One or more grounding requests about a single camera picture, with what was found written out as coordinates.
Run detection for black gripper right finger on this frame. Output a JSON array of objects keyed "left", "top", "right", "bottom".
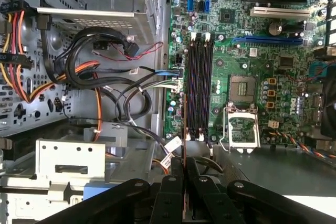
[{"left": 186, "top": 157, "right": 336, "bottom": 224}]

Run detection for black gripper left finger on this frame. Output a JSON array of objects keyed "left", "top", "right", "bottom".
[{"left": 34, "top": 157, "right": 184, "bottom": 224}]

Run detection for blue RAM stick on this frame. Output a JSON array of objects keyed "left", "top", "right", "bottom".
[{"left": 182, "top": 92, "right": 190, "bottom": 221}]

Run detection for grey power supply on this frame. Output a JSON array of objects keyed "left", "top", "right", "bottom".
[{"left": 214, "top": 144, "right": 336, "bottom": 198}]

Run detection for metal socket cover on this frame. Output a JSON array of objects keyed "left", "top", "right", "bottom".
[{"left": 223, "top": 103, "right": 262, "bottom": 154}]

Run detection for metal drive cage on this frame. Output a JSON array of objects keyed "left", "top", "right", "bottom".
[{"left": 0, "top": 124, "right": 158, "bottom": 224}]

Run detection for CPU socket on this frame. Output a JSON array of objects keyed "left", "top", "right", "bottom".
[{"left": 228, "top": 74, "right": 258, "bottom": 103}]

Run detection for green motherboard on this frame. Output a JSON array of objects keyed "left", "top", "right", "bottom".
[{"left": 164, "top": 0, "right": 336, "bottom": 146}]

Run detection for black case fan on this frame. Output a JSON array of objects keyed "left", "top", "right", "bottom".
[{"left": 320, "top": 76, "right": 336, "bottom": 138}]

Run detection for blue expansion slot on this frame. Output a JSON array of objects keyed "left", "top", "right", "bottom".
[{"left": 232, "top": 36, "right": 304, "bottom": 47}]

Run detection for black PC case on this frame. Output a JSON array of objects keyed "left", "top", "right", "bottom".
[{"left": 0, "top": 0, "right": 336, "bottom": 224}]

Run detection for silver coin battery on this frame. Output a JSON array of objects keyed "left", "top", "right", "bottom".
[{"left": 268, "top": 22, "right": 284, "bottom": 36}]

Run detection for white expansion slot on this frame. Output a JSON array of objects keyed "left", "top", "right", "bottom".
[{"left": 249, "top": 6, "right": 311, "bottom": 19}]

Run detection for blue plastic drive bracket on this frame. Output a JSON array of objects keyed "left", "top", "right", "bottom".
[{"left": 83, "top": 185, "right": 116, "bottom": 196}]

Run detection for wire locking lever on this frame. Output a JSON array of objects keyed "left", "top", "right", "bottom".
[{"left": 219, "top": 104, "right": 232, "bottom": 154}]

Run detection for twisted fan wire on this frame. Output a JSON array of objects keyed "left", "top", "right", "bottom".
[{"left": 270, "top": 129, "right": 336, "bottom": 161}]

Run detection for grey white wire bundle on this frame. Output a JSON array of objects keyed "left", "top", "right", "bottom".
[{"left": 103, "top": 78, "right": 182, "bottom": 130}]

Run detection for blue data cable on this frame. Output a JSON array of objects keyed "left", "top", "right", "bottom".
[{"left": 131, "top": 66, "right": 183, "bottom": 77}]

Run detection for orange black power wire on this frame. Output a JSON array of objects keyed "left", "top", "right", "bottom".
[{"left": 26, "top": 60, "right": 103, "bottom": 142}]

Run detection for black data cable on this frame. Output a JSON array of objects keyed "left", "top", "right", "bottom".
[{"left": 36, "top": 15, "right": 140, "bottom": 91}]

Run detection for yellow red power wires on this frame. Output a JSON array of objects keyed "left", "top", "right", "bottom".
[{"left": 0, "top": 1, "right": 36, "bottom": 104}]

